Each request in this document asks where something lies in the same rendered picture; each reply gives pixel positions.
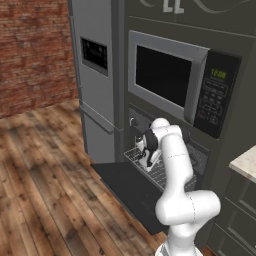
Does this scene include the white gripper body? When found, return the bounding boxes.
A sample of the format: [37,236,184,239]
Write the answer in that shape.
[137,148,163,173]

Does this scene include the black oven door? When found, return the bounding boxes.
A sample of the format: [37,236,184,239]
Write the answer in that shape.
[90,161,172,236]

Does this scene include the round oven knob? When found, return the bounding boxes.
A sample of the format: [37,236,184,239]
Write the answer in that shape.
[128,116,139,128]

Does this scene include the dark built-in oven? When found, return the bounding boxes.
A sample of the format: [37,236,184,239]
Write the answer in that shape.
[127,103,212,202]

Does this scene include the silver microwave door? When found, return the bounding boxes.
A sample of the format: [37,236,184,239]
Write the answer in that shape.
[127,29,211,126]

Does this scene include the silver black microwave oven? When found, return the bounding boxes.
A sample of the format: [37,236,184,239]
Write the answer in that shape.
[127,29,243,140]

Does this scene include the grey fridge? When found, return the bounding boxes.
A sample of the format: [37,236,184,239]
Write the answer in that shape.
[67,0,126,165]

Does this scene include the dark grey base cabinets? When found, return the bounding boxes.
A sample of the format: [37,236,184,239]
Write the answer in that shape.
[205,169,256,256]

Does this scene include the dark grey tall cabinet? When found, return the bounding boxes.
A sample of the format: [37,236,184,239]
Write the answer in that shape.
[122,0,256,256]

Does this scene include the silver cabinet handle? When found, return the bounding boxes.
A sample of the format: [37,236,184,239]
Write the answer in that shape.
[162,0,174,14]
[173,0,185,15]

